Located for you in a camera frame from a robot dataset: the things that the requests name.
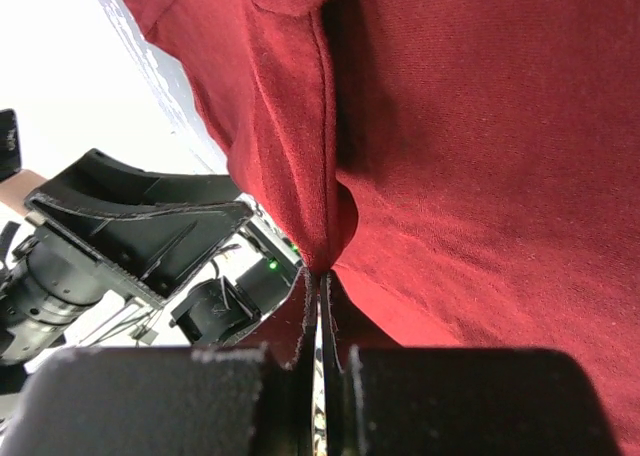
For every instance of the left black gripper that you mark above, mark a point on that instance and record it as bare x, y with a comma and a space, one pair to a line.
210, 286

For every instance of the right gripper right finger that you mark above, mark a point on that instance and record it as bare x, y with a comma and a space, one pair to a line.
385, 399

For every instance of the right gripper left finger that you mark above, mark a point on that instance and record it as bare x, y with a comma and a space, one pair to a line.
252, 398

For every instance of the dark red t shirt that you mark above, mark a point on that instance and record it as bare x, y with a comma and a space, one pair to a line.
469, 168

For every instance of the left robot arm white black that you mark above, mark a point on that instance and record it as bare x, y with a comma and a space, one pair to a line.
33, 317

